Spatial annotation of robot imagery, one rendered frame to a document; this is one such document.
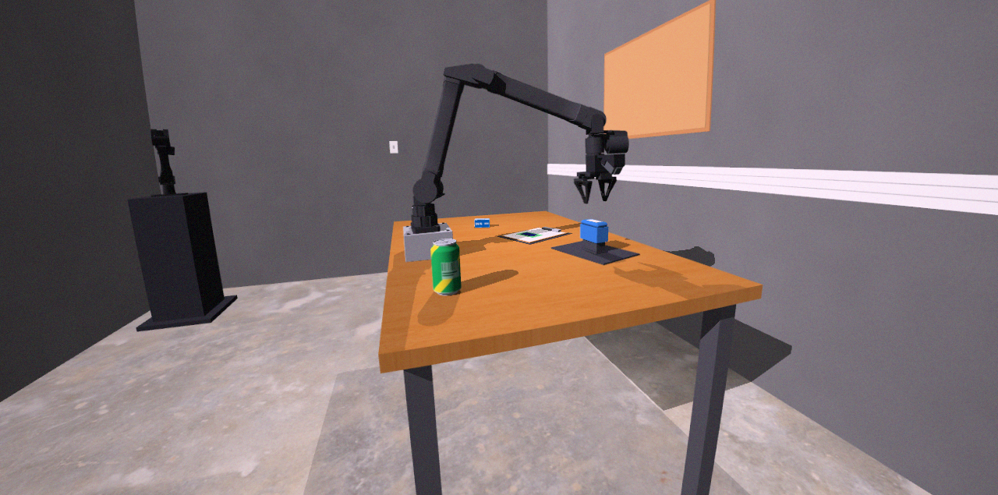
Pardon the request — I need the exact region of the green soda can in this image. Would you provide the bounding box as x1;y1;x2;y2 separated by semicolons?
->
430;239;462;295

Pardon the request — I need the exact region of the blue self-inking stamp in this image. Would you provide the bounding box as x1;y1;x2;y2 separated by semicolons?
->
580;219;608;254

